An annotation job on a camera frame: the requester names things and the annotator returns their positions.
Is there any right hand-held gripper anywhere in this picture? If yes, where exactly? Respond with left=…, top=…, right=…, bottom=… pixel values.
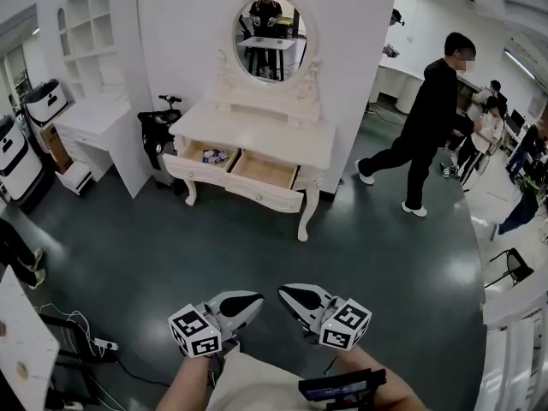
left=277, top=283, right=372, bottom=351

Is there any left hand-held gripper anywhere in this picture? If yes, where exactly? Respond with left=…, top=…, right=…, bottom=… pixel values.
left=168, top=292, right=264, bottom=358

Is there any wooden drawer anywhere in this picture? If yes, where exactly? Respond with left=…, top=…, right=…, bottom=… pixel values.
left=162, top=139, right=241, bottom=186
left=225, top=148, right=306, bottom=214

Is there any person's left forearm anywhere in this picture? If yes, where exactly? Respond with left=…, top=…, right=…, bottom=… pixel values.
left=156, top=353, right=217, bottom=411

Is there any person's right forearm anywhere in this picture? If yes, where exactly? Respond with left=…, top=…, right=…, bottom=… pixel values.
left=342, top=343, right=429, bottom=411

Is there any white vanity dressing table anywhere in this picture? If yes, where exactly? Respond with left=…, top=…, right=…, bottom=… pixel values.
left=169, top=87, right=337, bottom=242

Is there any person's white dress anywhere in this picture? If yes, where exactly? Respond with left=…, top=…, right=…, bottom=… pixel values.
left=205, top=351, right=309, bottom=411

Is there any black chest-mounted device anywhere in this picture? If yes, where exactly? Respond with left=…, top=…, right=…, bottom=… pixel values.
left=298, top=368, right=387, bottom=411

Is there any white power strip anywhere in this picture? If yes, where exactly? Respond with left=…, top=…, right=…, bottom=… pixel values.
left=92, top=337, right=121, bottom=353

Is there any black bag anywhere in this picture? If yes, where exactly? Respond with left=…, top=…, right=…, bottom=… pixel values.
left=137, top=110, right=181, bottom=170

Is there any black chair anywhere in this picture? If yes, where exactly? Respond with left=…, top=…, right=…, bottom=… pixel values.
left=483, top=247, right=536, bottom=290

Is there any black scooter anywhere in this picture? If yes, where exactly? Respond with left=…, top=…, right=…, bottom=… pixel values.
left=137, top=94, right=183, bottom=188

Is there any white side desk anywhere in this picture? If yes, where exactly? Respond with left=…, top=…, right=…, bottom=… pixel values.
left=53, top=92, right=132, bottom=196

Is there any cardboard box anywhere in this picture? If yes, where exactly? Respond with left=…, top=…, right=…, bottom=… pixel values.
left=39, top=122, right=73, bottom=176

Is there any white long counter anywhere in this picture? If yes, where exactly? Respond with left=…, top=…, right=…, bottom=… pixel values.
left=376, top=53, right=485, bottom=115

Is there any white service robot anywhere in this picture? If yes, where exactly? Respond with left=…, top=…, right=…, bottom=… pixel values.
left=0, top=115, right=44, bottom=211
left=21, top=78, right=69, bottom=128

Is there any oval white framed mirror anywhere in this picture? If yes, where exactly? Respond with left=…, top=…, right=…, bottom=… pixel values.
left=217, top=0, right=323, bottom=104

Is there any ceiling light strip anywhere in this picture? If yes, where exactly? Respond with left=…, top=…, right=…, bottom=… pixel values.
left=503, top=48, right=537, bottom=80

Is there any white shelf unit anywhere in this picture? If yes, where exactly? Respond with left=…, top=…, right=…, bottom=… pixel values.
left=57, top=0, right=128, bottom=98

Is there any white glossy furniture frame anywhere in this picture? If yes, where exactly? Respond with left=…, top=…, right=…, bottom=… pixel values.
left=481, top=291, right=548, bottom=411

